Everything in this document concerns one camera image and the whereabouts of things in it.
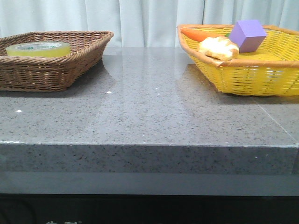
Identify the orange toy carrot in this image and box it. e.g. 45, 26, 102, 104
181, 28, 222, 42

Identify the purple cube block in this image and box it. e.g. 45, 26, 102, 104
228, 20, 267, 53

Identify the white curtain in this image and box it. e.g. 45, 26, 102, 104
0, 0, 299, 48

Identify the brown wicker basket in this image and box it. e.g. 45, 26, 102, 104
0, 31, 114, 92

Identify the bread roll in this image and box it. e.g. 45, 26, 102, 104
197, 36, 239, 61

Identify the yellow clear tape roll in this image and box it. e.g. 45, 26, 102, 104
6, 41, 71, 57

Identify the yellow woven basket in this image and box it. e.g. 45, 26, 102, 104
177, 24, 299, 96

